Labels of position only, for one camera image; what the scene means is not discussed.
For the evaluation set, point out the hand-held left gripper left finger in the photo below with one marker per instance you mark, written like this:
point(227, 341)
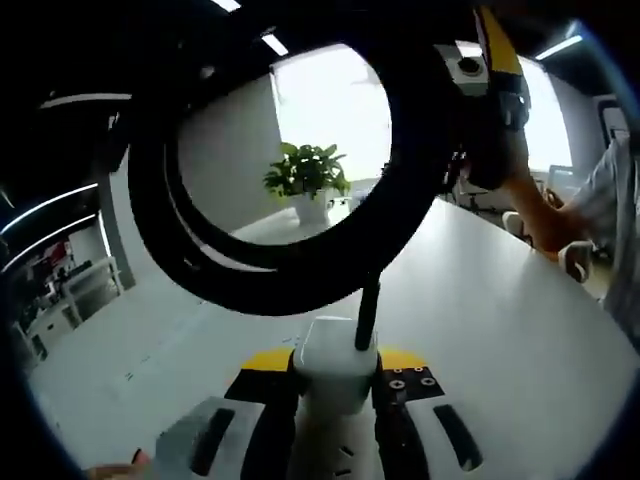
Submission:
point(270, 425)

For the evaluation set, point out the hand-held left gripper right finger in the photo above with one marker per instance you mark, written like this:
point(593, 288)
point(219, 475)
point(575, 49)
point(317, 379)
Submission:
point(415, 435)

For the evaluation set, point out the white power strip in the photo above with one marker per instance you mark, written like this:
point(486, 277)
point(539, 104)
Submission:
point(340, 440)

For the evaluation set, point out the white background office desk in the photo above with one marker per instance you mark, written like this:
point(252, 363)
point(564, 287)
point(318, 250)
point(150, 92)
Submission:
point(75, 295)

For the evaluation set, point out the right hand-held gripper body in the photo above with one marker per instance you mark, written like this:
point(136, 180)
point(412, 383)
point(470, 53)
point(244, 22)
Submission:
point(467, 75)

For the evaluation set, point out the white chair armrest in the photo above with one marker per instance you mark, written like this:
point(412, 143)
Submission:
point(517, 227)
point(577, 260)

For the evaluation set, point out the person's left hand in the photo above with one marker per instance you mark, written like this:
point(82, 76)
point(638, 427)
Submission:
point(120, 467)

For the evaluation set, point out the green potted plant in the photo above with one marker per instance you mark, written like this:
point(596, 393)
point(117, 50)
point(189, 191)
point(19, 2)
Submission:
point(305, 175)

